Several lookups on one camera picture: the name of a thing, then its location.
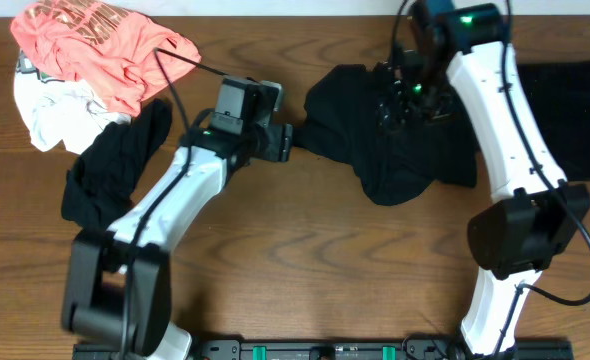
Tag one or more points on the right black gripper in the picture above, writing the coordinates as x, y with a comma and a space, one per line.
406, 113

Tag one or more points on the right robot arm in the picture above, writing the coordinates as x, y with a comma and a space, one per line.
465, 55

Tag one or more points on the white printed shirt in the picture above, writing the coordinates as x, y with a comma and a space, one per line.
60, 112

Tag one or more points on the black t-shirt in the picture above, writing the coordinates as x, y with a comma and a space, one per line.
342, 124

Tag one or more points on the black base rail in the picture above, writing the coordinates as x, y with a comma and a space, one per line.
416, 348

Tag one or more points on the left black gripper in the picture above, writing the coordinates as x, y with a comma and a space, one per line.
279, 142

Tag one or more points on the coral pink printed shirt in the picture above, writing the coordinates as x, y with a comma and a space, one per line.
123, 55

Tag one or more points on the black fabric storage container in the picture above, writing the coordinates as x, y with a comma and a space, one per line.
559, 97

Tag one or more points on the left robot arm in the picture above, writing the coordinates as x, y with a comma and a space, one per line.
118, 288

